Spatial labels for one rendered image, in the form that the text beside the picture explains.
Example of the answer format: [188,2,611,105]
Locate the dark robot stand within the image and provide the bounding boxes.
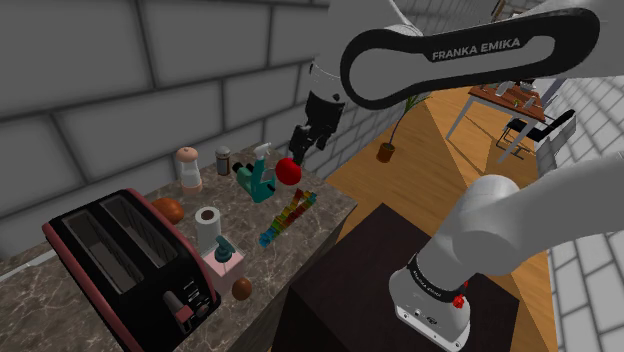
[271,203,521,352]

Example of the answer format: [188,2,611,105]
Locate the pink soap dispenser teal pump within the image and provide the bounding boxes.
[201,235,247,297]

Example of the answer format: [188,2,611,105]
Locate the pink and white salt grinder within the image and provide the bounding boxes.
[175,146,204,197]

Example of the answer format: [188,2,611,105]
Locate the black chair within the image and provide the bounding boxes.
[495,108,577,158]

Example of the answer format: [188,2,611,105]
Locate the brown egg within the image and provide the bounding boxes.
[230,277,254,302]

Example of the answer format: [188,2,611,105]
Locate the brown bread loaf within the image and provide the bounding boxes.
[150,197,186,226]

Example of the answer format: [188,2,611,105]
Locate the white paper towel roll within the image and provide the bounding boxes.
[194,206,223,256]

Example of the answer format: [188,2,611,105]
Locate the multicoloured block toy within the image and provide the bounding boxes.
[258,187,319,249]

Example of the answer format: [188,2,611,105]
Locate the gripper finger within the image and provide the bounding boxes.
[287,123,314,167]
[314,129,335,151]

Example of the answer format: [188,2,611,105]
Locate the teal spray bottle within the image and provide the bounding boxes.
[231,142,278,205]

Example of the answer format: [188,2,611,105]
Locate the grey and brown pepper shaker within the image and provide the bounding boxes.
[214,145,233,177]

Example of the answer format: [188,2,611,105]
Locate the black and red toaster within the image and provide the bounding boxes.
[41,187,223,352]

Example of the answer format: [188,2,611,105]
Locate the potted plant in brown pot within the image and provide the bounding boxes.
[375,94,431,165]

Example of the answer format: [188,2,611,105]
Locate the red apple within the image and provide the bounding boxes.
[275,156,304,187]

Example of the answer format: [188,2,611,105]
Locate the brown dining table white legs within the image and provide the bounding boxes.
[445,79,548,165]

